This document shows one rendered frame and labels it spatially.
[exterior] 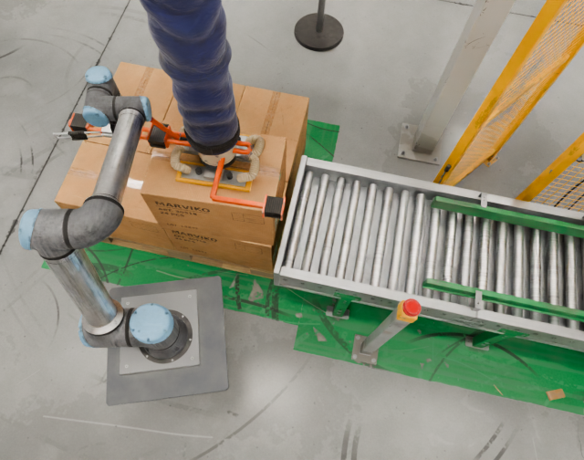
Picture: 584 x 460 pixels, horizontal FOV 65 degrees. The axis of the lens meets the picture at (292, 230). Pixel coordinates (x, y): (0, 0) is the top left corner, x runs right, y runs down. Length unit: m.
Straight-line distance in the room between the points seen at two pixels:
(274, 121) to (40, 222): 1.67
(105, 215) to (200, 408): 1.64
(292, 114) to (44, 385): 2.11
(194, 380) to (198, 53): 1.28
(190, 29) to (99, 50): 2.73
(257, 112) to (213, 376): 1.53
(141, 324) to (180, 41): 1.00
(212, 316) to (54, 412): 1.26
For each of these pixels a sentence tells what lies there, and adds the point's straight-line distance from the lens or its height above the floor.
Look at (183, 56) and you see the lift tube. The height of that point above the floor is 1.71.
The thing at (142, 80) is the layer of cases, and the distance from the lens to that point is 3.06.
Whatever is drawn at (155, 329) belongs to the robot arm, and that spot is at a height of 1.04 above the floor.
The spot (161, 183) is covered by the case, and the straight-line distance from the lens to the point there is 2.14.
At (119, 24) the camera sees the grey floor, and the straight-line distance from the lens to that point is 4.27.
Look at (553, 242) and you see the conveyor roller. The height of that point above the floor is 0.55.
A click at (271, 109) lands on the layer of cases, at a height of 0.54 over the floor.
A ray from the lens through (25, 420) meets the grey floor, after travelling 3.09.
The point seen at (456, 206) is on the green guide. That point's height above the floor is 0.62.
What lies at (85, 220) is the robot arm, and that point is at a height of 1.60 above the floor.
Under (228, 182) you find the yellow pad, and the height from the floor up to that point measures 0.97.
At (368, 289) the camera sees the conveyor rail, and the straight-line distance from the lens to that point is 2.29.
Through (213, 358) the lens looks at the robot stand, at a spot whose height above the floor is 0.75.
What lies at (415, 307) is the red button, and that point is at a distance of 1.84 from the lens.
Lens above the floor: 2.76
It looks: 67 degrees down
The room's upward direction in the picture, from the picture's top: 4 degrees clockwise
